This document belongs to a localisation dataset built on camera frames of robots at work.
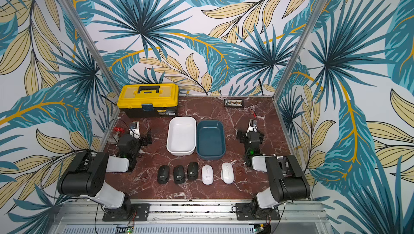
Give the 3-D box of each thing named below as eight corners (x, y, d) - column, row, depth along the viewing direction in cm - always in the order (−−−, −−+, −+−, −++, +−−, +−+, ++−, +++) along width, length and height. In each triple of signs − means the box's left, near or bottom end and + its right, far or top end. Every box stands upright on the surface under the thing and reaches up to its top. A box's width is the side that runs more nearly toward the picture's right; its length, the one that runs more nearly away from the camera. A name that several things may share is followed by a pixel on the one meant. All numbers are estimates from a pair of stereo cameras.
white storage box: (165, 156, 93) (162, 151, 88) (171, 122, 108) (169, 116, 102) (195, 156, 93) (195, 151, 88) (197, 122, 108) (196, 116, 103)
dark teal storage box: (195, 160, 92) (195, 155, 86) (197, 125, 107) (197, 119, 101) (224, 161, 92) (226, 156, 87) (222, 126, 107) (223, 120, 101)
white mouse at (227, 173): (221, 183, 84) (221, 182, 82) (220, 163, 91) (220, 161, 88) (234, 183, 84) (235, 182, 82) (232, 163, 91) (233, 162, 88)
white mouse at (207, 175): (201, 185, 83) (201, 183, 81) (202, 166, 89) (201, 164, 87) (213, 185, 83) (213, 183, 81) (213, 166, 90) (213, 164, 87)
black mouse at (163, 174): (157, 183, 83) (155, 182, 82) (160, 166, 89) (159, 165, 87) (168, 183, 84) (167, 182, 82) (171, 166, 89) (170, 165, 87)
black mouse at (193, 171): (187, 180, 84) (186, 178, 83) (188, 163, 90) (188, 161, 88) (198, 180, 85) (198, 179, 83) (199, 163, 90) (198, 162, 88)
